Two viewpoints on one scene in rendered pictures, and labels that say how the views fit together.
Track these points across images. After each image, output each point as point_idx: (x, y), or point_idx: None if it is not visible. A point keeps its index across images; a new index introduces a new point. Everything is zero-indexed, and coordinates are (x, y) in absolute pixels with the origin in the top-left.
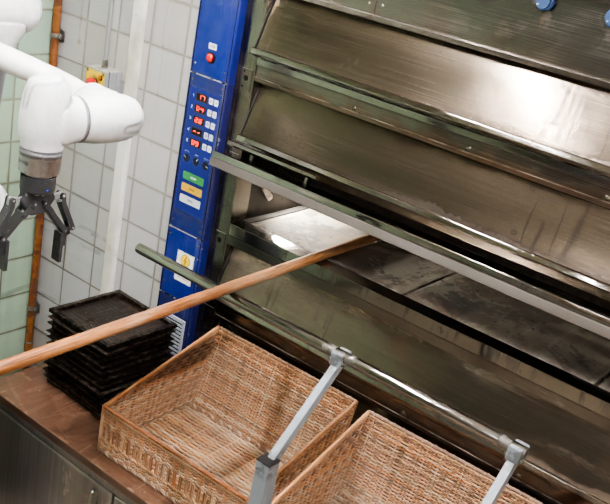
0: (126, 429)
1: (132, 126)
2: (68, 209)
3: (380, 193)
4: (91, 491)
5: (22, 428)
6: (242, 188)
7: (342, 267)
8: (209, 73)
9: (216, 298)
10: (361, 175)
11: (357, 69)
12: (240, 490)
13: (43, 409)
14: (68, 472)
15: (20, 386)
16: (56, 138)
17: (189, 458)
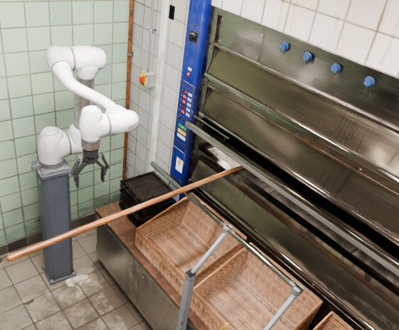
0: (144, 240)
1: (132, 126)
2: (105, 160)
3: (257, 149)
4: (131, 262)
5: (108, 230)
6: None
7: (244, 175)
8: (188, 81)
9: (191, 181)
10: (250, 138)
11: (249, 89)
12: None
13: (116, 223)
14: (123, 252)
15: (109, 211)
16: (95, 135)
17: (173, 253)
